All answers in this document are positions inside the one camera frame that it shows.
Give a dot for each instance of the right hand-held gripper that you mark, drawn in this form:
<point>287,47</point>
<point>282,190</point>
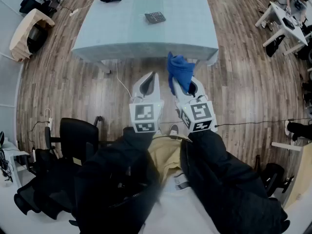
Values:
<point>200,116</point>

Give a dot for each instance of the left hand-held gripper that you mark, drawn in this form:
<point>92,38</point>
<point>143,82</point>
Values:
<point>143,113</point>

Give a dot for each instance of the blue cloth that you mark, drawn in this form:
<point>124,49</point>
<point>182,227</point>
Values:
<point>180,69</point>

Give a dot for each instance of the black calculator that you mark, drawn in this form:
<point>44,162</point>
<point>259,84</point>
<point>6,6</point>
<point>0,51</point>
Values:
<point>155,17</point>

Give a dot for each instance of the person's right forearm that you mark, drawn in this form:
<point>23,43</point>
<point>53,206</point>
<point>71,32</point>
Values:
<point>224,179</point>

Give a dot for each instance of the person's left forearm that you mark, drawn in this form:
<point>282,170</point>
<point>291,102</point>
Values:
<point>117,174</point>

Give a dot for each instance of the person's dark shoe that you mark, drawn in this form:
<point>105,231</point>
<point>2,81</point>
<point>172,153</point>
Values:
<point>173,129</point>

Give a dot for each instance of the light blue flowered tablecloth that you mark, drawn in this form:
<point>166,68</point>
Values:
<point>122,30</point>

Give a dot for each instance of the person's khaki trousers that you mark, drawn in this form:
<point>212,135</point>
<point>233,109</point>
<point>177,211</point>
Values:
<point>165,155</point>

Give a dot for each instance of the black bag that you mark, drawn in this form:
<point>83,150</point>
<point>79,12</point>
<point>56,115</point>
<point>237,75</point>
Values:
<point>274,46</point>

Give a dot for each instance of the white power strip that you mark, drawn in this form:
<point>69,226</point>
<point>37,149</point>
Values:
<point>73,12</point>

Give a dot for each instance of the white power adapter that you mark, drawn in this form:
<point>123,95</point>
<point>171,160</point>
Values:
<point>50,123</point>

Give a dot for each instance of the white desk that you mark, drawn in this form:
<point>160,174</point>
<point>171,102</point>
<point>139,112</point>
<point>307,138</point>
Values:
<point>285,21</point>

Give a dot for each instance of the black bin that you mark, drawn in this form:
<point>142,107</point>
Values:
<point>36,39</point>

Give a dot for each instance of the black swivel chair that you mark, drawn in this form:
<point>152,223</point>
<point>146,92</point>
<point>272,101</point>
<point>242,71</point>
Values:
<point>274,177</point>

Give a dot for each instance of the person's white shirt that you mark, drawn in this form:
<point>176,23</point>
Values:
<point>180,213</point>

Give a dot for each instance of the beige wooden arch stand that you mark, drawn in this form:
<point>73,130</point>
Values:
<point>22,33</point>

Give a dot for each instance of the light wooden desk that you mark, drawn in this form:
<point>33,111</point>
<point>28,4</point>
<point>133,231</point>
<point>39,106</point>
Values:
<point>302,174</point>

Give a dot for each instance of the black mesh office chair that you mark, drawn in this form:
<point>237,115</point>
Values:
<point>48,194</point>

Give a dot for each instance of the small white side table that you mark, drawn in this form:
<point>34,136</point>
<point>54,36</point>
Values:
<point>12,164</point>

